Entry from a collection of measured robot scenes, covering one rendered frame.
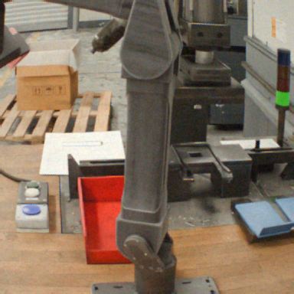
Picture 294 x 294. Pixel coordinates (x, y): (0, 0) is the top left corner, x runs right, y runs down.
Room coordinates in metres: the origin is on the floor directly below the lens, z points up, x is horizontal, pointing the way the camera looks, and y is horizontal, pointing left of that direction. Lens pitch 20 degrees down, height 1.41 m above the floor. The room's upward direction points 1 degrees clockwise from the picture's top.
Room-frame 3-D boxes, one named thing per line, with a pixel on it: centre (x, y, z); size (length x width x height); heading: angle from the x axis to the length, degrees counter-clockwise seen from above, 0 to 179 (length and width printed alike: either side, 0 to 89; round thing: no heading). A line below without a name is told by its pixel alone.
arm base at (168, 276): (0.71, -0.01, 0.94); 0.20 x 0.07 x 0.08; 99
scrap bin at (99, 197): (0.94, 0.06, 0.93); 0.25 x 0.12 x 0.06; 9
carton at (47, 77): (4.54, 0.86, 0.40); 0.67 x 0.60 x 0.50; 1
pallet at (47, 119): (4.24, 0.81, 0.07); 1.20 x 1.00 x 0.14; 2
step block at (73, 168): (1.09, 0.14, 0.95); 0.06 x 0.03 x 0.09; 99
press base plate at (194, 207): (1.21, -0.12, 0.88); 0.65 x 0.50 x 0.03; 99
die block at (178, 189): (1.13, -0.11, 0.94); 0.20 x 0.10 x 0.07; 99
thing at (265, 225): (0.94, -0.22, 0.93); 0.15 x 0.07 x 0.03; 12
